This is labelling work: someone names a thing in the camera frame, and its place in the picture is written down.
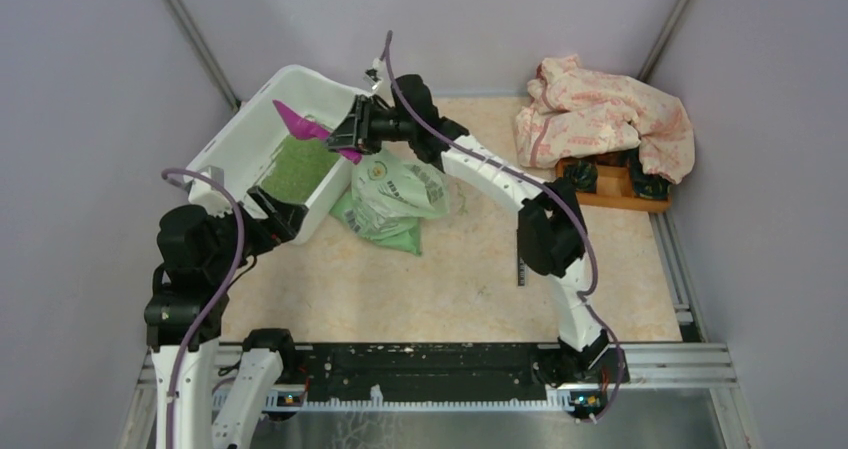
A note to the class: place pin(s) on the black bag clip strip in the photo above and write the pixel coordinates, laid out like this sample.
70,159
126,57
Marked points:
521,277

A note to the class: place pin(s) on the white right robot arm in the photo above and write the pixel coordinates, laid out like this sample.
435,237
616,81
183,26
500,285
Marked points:
552,237

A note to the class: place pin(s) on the pink patterned cloth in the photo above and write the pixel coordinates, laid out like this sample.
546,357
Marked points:
577,112

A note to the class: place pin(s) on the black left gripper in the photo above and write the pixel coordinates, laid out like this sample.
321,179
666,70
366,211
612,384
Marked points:
285,218

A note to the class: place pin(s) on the dark patterned item right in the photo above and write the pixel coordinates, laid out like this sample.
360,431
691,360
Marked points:
646,186

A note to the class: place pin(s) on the purple plastic scoop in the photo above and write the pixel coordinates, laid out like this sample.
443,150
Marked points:
304,129

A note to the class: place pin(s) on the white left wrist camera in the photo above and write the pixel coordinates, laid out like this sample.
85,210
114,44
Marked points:
203,194

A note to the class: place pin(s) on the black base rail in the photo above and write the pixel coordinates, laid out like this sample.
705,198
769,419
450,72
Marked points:
450,377

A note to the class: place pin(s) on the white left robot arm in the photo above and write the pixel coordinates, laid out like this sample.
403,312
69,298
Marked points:
184,326

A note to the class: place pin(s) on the green litter in box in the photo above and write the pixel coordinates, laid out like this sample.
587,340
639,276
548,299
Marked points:
297,168

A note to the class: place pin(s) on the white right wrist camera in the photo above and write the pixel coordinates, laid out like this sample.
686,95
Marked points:
374,80

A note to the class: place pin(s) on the dark patterned item left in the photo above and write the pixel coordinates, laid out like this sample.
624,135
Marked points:
582,175

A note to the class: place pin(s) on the wooden tray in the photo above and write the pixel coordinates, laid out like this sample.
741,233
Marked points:
614,186

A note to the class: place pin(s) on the dark patterned item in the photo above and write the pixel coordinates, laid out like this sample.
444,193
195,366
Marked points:
646,186
582,175

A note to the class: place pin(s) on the white plastic litter box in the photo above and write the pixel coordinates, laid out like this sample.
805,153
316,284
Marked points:
243,149

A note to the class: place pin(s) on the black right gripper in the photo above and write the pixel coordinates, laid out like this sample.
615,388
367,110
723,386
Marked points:
354,131

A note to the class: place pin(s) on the green cat litter bag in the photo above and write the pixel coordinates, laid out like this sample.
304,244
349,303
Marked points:
388,199

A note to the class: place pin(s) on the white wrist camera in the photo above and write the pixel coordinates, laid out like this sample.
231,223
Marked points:
374,80
203,194

